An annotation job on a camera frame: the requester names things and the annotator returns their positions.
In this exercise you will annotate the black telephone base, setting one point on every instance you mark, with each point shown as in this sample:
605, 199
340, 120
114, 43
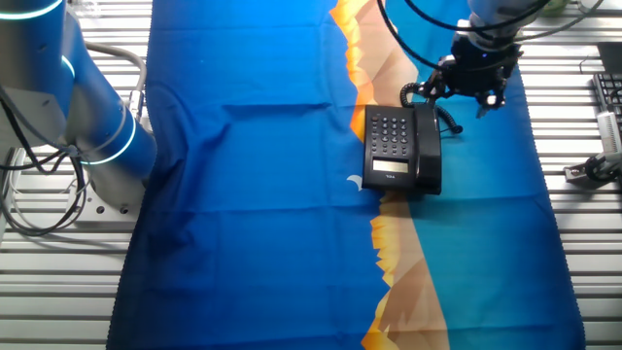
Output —
389, 150

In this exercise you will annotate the black telephone handset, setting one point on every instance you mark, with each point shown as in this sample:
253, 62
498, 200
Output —
427, 146

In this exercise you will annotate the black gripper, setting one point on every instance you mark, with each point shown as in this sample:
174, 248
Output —
478, 65

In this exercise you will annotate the black keyboard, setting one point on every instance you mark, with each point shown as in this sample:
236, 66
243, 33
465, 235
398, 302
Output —
610, 92

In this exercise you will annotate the blue mountain print cloth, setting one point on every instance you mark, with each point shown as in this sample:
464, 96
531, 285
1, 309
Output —
267, 219

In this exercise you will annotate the camera stand clamp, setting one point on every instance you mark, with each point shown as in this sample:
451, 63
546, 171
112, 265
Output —
595, 170

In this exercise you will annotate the green round object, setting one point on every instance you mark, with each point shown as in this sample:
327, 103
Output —
556, 6

